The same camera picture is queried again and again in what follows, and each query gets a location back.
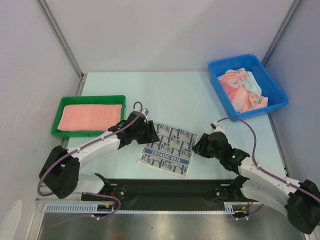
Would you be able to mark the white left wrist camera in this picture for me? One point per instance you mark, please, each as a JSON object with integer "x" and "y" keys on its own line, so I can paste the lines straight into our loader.
{"x": 144, "y": 112}

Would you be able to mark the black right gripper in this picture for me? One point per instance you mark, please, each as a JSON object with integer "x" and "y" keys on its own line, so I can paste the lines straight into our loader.
{"x": 208, "y": 144}

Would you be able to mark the blue white patterned towel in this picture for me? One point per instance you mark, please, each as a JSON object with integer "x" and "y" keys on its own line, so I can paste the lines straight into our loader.
{"x": 173, "y": 153}

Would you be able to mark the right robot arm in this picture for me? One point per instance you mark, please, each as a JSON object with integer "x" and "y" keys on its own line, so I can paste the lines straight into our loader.
{"x": 298, "y": 200}

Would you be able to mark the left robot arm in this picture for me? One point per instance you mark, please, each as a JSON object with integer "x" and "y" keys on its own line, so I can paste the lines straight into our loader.
{"x": 60, "y": 176}

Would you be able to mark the white cable duct rail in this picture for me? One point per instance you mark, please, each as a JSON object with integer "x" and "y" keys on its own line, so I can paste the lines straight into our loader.
{"x": 102, "y": 209}

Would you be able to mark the pink terry towel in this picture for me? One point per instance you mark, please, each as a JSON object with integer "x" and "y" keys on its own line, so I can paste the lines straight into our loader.
{"x": 89, "y": 117}

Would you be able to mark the pale pink towel in bin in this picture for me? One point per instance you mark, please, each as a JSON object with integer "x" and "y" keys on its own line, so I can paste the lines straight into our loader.
{"x": 242, "y": 100}

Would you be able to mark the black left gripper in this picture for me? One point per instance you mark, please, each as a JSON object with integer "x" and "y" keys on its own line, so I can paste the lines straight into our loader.
{"x": 151, "y": 136}

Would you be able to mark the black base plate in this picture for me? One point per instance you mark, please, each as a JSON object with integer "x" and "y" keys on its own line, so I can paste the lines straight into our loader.
{"x": 165, "y": 191}

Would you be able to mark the green plastic tray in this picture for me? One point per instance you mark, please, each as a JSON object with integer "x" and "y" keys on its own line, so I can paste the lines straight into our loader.
{"x": 78, "y": 100}

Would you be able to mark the blue plastic bin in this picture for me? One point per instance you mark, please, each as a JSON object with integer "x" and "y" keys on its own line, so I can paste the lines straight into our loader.
{"x": 270, "y": 89}

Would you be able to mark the white light blue towel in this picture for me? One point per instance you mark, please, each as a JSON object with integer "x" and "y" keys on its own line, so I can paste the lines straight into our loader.
{"x": 251, "y": 85}

